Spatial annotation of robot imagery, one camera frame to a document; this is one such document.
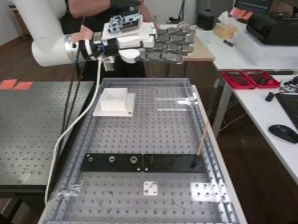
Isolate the white desk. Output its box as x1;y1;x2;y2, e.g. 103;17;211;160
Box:
212;73;298;186

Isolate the black cable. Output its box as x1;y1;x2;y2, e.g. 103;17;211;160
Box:
62;59;86;134
59;41;87;141

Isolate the small white bracket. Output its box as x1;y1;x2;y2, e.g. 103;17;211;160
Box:
143;180;160;198

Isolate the white cable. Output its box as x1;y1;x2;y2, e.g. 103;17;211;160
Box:
43;55;108;205

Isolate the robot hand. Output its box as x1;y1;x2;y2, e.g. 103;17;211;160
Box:
100;12;197;65

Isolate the black machine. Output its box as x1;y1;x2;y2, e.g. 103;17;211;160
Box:
245;12;298;47

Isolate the black computer mouse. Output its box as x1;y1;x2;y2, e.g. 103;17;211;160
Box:
268;124;298;145

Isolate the orange sticky note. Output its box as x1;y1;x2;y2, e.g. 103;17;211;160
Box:
12;81;35;92
0;79;19;90

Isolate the thin stick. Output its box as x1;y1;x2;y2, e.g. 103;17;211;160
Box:
191;123;212;168

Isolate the clear box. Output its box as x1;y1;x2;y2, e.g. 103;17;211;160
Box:
39;77;248;224

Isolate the small white box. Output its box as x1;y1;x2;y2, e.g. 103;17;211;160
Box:
92;87;138;118

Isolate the person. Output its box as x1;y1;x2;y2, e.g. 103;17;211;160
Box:
59;0;159;82

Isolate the black plate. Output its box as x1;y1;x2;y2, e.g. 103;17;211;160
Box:
80;152;208;174

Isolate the red tray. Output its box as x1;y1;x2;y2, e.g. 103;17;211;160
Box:
220;69;259;90
245;69;283;90

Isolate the black keyboard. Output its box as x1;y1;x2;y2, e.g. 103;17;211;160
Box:
275;92;298;132

